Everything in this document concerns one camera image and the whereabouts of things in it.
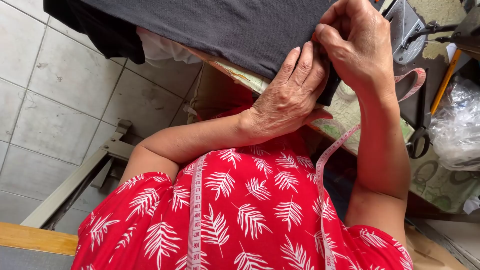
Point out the person's left hand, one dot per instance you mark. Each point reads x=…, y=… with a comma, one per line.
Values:
x=277, y=108

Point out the person's right hand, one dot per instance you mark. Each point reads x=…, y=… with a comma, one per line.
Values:
x=363, y=48

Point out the orange tailor's chalk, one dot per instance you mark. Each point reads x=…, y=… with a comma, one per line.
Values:
x=314, y=36

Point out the dark grey fabric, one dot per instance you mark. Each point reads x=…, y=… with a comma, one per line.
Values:
x=232, y=30

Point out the grey sewing machine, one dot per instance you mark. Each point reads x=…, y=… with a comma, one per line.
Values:
x=407, y=28

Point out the beige cloth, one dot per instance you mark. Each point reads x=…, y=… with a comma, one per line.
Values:
x=221, y=92

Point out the white paper slip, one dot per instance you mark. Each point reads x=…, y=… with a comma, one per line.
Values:
x=451, y=52

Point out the yellow pencil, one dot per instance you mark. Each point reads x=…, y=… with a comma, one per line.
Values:
x=445, y=80

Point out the red leaf-print dress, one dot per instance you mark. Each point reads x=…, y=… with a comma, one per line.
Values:
x=258, y=210

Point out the clear plastic bag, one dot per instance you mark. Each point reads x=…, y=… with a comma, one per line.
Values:
x=457, y=123

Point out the pink measuring tape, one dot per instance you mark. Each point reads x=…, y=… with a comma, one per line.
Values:
x=195, y=210

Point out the white cloth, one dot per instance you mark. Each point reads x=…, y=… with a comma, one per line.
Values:
x=161, y=48

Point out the white paper scrap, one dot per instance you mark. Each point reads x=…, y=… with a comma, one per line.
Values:
x=471, y=205

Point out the black cloth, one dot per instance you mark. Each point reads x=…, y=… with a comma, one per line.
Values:
x=101, y=30

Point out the wooden bench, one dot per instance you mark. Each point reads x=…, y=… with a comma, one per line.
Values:
x=33, y=247

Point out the grey metal frame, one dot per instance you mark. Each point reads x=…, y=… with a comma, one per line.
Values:
x=75, y=187

